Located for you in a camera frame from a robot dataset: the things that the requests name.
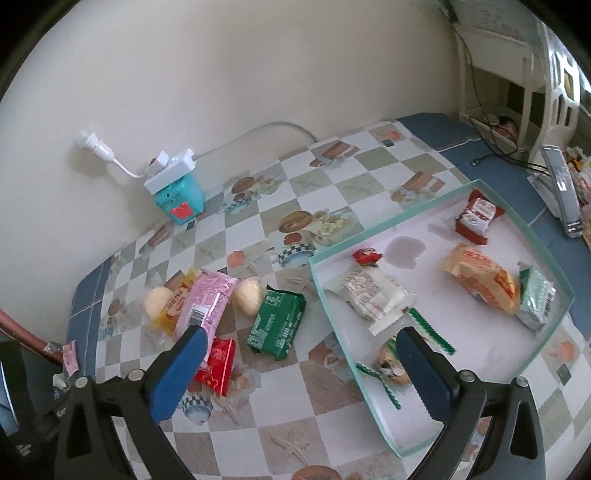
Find red milk snack packet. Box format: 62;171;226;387
455;189;506;245

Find checkered tablecloth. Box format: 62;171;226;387
65;113;591;480

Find brown wooden rail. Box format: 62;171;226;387
0;309;61;356

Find silver metal device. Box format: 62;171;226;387
540;145;583;238

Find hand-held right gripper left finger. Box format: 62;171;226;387
55;325;208;480

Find black cables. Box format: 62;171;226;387
468;115;522;167

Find white plug with cable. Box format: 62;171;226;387
76;129;169;178

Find orange roll cake packet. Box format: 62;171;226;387
441;244;520;315

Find clear packet with green trim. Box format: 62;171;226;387
355;307;455;409

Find white power strip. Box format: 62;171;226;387
143;148;197;195

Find small pink candy packet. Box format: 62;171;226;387
62;340;79;377

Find clear plastic bag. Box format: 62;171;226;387
526;171;561;215

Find colourful clutter pile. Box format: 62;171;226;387
566;145;591;208

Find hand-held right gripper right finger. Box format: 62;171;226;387
396;325;546;480

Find green and white packet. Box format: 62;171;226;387
515;261;557;330

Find teal toy box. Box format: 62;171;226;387
154;178;205;226

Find dark green packet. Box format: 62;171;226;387
247;285;307;361

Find teal-rimmed white tray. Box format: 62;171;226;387
308;179;575;457

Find yellow snack packet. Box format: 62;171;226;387
157;267;204;335

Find white wooden shelf unit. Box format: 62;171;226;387
450;0;591;162

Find white bread packet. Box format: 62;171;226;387
324;268;416;335

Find cream pudding cup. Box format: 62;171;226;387
233;277;267;317
144;286;174;321

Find grey power cable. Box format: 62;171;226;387
194;121;319;158

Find dark cabinet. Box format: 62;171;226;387
0;342;33;435

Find pink snack packet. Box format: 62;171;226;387
173;270;238;344

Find red glossy snack packet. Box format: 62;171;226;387
194;338;237;398

